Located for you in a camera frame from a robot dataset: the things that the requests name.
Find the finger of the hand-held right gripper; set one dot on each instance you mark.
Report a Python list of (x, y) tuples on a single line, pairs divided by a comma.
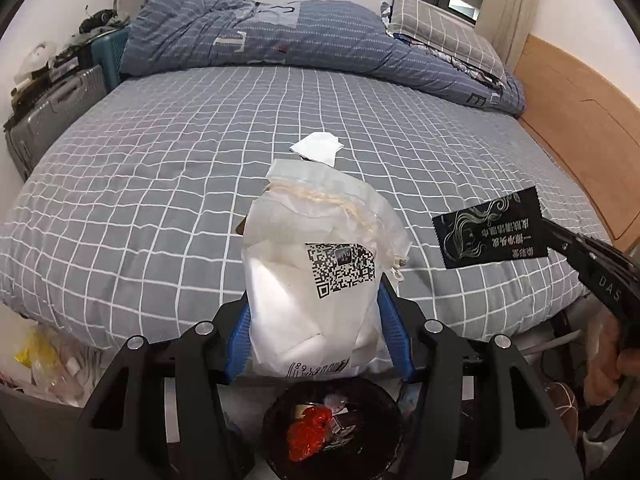
[(560, 237)]

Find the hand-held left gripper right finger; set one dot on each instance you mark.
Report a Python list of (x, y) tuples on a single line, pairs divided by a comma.
[(395, 330)]

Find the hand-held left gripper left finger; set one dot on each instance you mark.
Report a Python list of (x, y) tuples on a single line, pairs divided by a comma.
[(237, 345)]

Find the black sachet wrapper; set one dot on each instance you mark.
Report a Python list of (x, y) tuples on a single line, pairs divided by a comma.
[(490, 230)]

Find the black trash bin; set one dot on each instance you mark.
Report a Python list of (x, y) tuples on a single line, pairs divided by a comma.
[(280, 440)]

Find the red plastic bag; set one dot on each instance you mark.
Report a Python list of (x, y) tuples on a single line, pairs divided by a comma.
[(307, 432)]

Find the person's right hand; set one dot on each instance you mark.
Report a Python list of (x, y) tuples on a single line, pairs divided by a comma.
[(602, 365)]

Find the wooden headboard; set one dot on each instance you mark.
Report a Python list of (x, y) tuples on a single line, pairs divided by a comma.
[(575, 125)]

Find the brown slipper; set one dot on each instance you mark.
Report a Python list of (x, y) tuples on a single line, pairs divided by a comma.
[(561, 402)]

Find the bed with grey checked sheet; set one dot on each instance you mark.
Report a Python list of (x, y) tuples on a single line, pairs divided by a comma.
[(150, 185)]

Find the pile of plastic bags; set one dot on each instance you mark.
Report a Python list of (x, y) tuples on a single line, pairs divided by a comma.
[(55, 365)]

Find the white tissue paper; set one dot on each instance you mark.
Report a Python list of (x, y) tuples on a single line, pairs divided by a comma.
[(317, 147)]

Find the grey checked pillow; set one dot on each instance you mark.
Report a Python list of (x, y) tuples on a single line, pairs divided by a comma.
[(440, 35)]

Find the striped curtain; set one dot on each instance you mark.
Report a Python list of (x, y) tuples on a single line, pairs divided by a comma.
[(510, 5)]

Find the grey hard suitcase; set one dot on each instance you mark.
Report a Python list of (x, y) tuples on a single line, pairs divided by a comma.
[(55, 110)]

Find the blue striped quilt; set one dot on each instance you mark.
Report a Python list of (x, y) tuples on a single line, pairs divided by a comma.
[(325, 35)]

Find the teal hard suitcase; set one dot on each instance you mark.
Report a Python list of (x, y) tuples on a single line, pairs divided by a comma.
[(110, 55)]

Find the white bag on suitcase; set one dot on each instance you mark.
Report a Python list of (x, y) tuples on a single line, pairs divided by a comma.
[(35, 60)]

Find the dark clutter pile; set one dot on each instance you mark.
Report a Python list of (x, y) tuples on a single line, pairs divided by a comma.
[(102, 20)]

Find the white metal bed frame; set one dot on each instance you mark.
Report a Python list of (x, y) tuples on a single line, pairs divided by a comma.
[(560, 342)]

